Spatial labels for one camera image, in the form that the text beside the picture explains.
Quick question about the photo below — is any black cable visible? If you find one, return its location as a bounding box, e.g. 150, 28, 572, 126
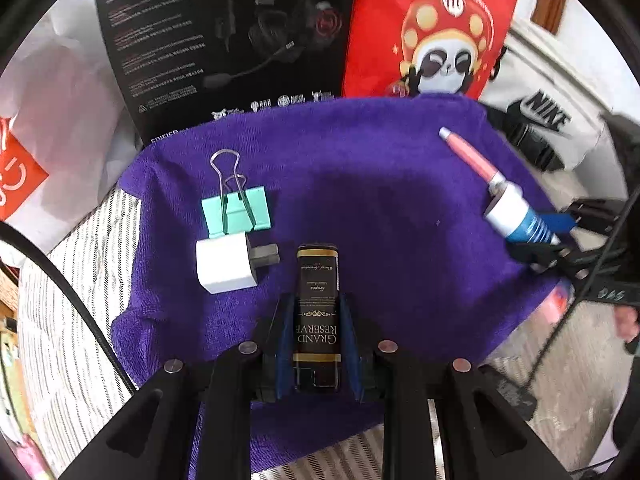
0, 220, 139, 396

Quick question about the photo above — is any right hand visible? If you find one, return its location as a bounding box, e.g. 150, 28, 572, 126
614, 306, 640, 354

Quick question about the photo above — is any black headset box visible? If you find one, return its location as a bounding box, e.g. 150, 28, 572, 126
96, 0, 352, 143

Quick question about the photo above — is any white Nike waist bag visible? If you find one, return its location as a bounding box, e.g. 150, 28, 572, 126
480, 18, 628, 198

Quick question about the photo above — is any white charger plug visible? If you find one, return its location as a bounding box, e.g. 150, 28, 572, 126
195, 233, 280, 295

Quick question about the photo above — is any red panda paper bag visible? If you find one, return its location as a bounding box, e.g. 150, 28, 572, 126
343, 0, 518, 99

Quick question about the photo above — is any black gold Grand Reserve box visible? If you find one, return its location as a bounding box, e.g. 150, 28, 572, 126
292, 244, 342, 393

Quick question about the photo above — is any striped bed quilt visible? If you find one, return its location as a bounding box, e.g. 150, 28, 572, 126
16, 186, 616, 480

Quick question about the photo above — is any wooden door frame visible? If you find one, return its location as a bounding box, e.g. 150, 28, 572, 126
532, 0, 566, 35

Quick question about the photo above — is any large white blue bottle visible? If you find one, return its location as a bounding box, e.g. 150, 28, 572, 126
484, 182, 560, 245

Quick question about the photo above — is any teal binder clip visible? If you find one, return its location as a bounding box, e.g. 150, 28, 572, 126
201, 148, 271, 240

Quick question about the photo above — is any pink tube white cap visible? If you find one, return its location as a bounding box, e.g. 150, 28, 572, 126
438, 127, 506, 195

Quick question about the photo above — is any white Miniso plastic bag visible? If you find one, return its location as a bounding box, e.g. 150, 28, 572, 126
1, 0, 141, 252

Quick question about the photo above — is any purple towel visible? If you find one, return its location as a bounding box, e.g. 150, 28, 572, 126
110, 92, 566, 476

